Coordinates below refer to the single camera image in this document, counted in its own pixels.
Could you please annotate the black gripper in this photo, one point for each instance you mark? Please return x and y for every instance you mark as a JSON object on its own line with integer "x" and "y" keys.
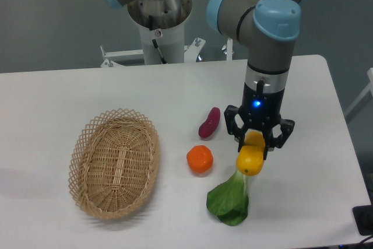
{"x": 261, "y": 113}

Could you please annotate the yellow mango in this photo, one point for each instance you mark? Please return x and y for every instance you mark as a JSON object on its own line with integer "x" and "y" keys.
{"x": 250, "y": 158}

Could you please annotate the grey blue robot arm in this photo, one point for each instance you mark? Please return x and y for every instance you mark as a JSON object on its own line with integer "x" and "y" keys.
{"x": 268, "y": 28}

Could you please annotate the woven wicker basket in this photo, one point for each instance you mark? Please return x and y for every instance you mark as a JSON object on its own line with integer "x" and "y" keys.
{"x": 114, "y": 164}

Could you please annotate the purple sweet potato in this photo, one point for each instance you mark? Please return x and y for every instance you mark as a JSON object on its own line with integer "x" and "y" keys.
{"x": 208, "y": 127}

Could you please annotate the orange persimmon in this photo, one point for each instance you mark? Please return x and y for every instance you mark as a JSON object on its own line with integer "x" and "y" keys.
{"x": 200, "y": 159}

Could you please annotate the green bok choy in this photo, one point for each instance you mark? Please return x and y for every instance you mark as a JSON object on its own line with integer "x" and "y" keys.
{"x": 229, "y": 201}

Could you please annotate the black device at table edge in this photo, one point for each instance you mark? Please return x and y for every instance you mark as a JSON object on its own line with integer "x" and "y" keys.
{"x": 363, "y": 218}

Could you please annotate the white frame at right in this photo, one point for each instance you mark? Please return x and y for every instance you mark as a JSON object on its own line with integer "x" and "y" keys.
{"x": 360, "y": 101}

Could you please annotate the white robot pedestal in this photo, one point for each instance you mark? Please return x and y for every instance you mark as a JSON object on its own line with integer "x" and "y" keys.
{"x": 161, "y": 25}

